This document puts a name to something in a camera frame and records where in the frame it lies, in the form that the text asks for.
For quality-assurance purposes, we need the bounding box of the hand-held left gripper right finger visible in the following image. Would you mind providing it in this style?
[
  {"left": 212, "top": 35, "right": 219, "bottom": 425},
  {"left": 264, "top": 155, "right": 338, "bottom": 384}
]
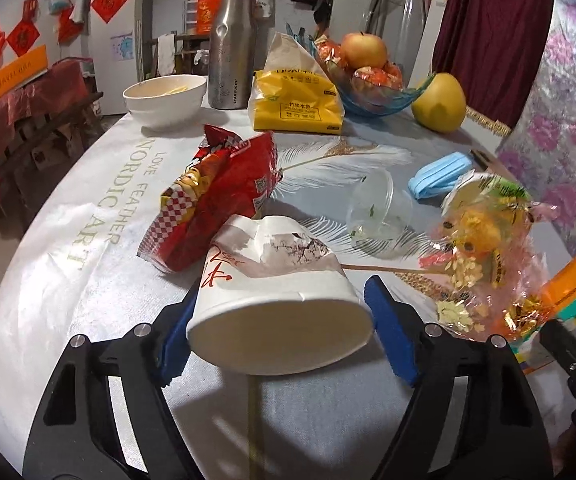
[{"left": 364, "top": 275, "right": 554, "bottom": 480}]

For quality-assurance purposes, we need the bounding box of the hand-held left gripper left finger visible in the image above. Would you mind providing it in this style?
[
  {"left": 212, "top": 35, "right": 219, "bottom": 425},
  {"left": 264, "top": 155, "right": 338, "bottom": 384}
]
[{"left": 22, "top": 285, "right": 209, "bottom": 480}]

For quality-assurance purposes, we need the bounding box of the white paper cup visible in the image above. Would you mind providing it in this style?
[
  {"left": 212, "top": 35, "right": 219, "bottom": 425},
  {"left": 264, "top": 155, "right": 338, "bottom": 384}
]
[{"left": 186, "top": 214, "right": 374, "bottom": 377}]

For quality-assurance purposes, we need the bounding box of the clear yellow printed plastic wrapper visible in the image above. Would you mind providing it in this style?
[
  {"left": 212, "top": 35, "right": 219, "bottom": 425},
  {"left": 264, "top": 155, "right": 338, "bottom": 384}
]
[{"left": 418, "top": 172, "right": 559, "bottom": 336}]

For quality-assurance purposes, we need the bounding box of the small colourful flat carton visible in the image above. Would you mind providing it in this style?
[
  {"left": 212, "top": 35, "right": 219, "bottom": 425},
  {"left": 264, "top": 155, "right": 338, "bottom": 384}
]
[{"left": 512, "top": 330, "right": 559, "bottom": 376}]

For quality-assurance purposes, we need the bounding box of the clear plastic cup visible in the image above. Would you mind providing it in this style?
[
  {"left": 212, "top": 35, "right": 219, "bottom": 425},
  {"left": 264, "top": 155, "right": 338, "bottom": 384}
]
[{"left": 345, "top": 169, "right": 414, "bottom": 260}]

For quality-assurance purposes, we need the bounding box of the white green printed lid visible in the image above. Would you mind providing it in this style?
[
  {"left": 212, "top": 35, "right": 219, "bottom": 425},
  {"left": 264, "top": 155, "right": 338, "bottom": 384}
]
[{"left": 440, "top": 174, "right": 531, "bottom": 221}]

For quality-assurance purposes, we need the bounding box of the blue face mask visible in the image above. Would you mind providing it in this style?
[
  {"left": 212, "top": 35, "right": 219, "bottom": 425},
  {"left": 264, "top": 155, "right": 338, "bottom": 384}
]
[{"left": 408, "top": 154, "right": 476, "bottom": 202}]

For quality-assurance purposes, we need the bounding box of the red snack bag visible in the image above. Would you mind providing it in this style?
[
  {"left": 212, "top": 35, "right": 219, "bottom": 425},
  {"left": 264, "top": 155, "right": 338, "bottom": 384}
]
[{"left": 137, "top": 124, "right": 284, "bottom": 275}]

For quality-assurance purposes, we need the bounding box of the brown cardboard piece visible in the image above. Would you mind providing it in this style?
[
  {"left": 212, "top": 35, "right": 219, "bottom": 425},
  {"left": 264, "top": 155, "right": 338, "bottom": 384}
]
[{"left": 470, "top": 149, "right": 519, "bottom": 181}]

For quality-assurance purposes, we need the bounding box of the blue glass fruit bowl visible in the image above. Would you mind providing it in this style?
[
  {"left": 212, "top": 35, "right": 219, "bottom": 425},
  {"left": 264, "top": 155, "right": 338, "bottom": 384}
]
[{"left": 288, "top": 25, "right": 436, "bottom": 117}]

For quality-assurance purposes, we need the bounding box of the yellow pomelo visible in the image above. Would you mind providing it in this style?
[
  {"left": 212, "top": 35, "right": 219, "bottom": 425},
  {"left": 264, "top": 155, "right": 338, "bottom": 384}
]
[{"left": 412, "top": 73, "right": 468, "bottom": 134}]

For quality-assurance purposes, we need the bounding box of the white ceramic bowl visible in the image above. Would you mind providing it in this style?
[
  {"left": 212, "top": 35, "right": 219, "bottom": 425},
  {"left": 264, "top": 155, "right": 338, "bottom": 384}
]
[{"left": 123, "top": 75, "right": 208, "bottom": 130}]

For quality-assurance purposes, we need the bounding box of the yellow snack bag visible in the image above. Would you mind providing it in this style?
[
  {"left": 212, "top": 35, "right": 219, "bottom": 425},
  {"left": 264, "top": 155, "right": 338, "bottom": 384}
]
[{"left": 248, "top": 32, "right": 346, "bottom": 135}]

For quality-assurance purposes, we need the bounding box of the wrapped orange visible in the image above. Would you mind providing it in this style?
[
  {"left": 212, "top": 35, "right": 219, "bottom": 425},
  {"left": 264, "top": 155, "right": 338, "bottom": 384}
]
[
  {"left": 353, "top": 65, "right": 404, "bottom": 93},
  {"left": 315, "top": 40, "right": 349, "bottom": 68}
]

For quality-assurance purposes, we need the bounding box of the purple floral plastic sheet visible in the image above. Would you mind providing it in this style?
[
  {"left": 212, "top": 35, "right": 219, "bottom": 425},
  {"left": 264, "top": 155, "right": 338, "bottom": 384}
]
[{"left": 495, "top": 0, "right": 576, "bottom": 261}]

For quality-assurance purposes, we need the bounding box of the red yellow apple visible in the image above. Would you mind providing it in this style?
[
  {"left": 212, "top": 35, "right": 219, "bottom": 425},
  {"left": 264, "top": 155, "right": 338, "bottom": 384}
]
[{"left": 342, "top": 32, "right": 388, "bottom": 70}]

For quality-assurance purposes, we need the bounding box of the red plastic table cover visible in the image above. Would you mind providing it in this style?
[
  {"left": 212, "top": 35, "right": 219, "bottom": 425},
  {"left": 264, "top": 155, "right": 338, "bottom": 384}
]
[{"left": 0, "top": 57, "right": 91, "bottom": 201}]

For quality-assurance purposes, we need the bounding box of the white refrigerator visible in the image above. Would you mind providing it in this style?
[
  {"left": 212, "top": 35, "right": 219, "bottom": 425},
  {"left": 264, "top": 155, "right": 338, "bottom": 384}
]
[{"left": 88, "top": 0, "right": 159, "bottom": 116}]

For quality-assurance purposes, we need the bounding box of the steel water bottle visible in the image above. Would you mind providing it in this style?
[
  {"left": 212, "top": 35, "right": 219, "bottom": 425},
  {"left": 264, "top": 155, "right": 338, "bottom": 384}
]
[{"left": 208, "top": 0, "right": 259, "bottom": 110}]

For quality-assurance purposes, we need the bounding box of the orange sign box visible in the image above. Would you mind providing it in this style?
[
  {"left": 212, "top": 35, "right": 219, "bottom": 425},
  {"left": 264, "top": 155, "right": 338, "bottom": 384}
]
[{"left": 0, "top": 45, "right": 49, "bottom": 98}]

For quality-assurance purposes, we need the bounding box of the maroon curtain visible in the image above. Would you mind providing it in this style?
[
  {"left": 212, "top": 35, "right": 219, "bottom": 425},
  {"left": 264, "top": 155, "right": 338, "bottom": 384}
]
[{"left": 432, "top": 0, "right": 554, "bottom": 111}]

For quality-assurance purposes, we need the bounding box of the orange gift box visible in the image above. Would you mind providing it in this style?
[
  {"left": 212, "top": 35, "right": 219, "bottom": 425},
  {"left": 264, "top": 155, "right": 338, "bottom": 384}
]
[{"left": 195, "top": 0, "right": 221, "bottom": 36}]

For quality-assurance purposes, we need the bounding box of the red diamond paper on fridge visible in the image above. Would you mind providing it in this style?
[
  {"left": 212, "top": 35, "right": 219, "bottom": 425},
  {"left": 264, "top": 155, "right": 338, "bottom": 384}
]
[{"left": 90, "top": 0, "right": 131, "bottom": 23}]

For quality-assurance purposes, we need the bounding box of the red hanging wall ornament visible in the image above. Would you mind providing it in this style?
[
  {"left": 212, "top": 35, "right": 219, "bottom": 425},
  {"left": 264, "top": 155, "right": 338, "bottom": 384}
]
[{"left": 58, "top": 7, "right": 86, "bottom": 43}]

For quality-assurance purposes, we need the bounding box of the small red diamond wall paper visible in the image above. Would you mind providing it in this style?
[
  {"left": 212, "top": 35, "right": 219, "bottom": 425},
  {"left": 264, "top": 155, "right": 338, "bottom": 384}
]
[{"left": 7, "top": 20, "right": 41, "bottom": 57}]

